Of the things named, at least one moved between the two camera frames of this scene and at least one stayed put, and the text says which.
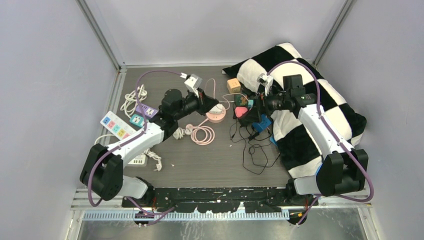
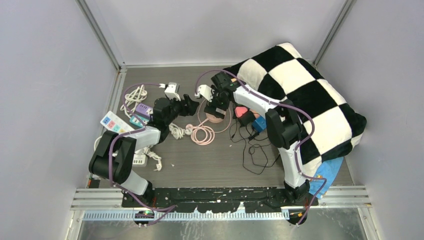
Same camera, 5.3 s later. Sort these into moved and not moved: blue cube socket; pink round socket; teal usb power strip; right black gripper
Moved: right black gripper
Not moved: teal usb power strip; pink round socket; blue cube socket
